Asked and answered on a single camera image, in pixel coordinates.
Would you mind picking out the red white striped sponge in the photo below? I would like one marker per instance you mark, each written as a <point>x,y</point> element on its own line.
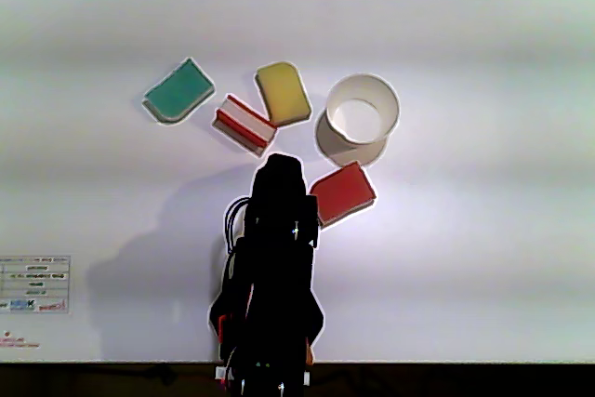
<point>245,125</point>

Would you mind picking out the white paper cup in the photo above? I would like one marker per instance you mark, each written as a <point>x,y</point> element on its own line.
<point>362,118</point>

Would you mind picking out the green sponge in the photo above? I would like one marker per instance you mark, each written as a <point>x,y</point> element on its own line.
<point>179,92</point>

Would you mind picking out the yellow sponge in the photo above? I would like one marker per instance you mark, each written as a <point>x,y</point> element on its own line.
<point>283,92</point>

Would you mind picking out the printed label sticker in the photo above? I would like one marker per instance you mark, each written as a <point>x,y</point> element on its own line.
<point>35,283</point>

